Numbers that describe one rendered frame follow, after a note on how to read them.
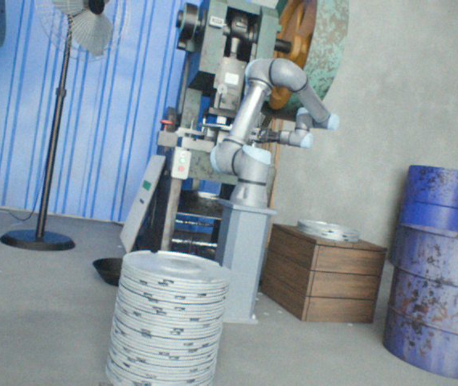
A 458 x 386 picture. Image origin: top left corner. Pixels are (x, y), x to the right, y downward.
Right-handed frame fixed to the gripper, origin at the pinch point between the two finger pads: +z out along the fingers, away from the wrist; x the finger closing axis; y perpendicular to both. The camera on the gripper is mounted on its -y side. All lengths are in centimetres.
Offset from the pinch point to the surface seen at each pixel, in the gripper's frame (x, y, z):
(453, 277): 44, 52, -103
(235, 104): -14.6, -1.7, 10.2
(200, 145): 10.9, 9.7, 21.0
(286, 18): -78, -46, 4
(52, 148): 25, 35, 96
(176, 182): 31.0, 29.0, 21.1
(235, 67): -35.0, -4.0, 14.3
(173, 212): 46, 28, 20
